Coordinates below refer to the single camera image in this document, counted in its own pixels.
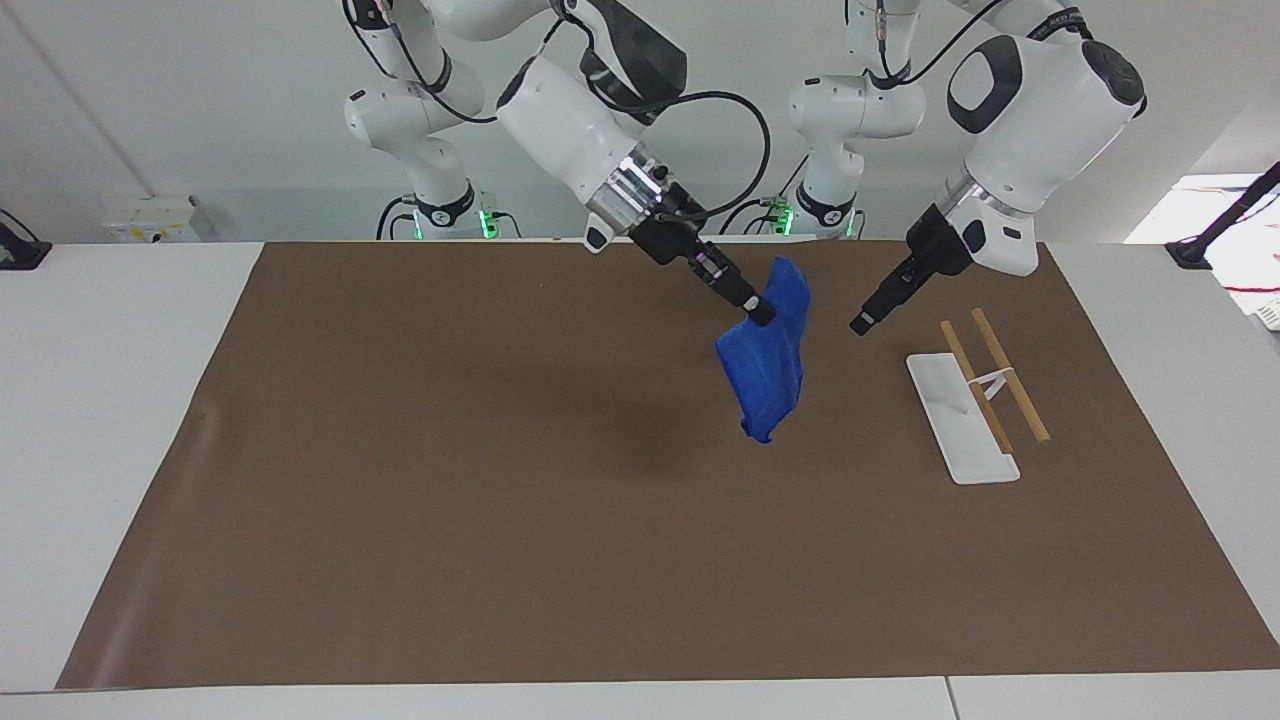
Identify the white rack with wooden bars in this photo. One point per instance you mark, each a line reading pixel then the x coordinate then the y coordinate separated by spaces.
pixel 962 425

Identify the white wall socket box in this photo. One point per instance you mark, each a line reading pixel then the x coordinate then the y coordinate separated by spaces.
pixel 150 218

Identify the blue towel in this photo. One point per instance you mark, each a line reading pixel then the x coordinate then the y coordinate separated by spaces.
pixel 765 370

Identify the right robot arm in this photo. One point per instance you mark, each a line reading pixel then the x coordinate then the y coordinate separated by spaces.
pixel 560 120

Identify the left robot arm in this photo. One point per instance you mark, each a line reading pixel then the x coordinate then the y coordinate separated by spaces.
pixel 1040 120

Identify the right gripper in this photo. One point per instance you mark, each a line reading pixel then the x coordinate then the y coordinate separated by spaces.
pixel 672 240

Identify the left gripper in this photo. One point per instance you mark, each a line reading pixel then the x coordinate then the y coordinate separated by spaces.
pixel 945 248

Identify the black stand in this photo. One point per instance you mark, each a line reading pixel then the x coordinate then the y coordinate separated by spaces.
pixel 1215 225
pixel 20 250

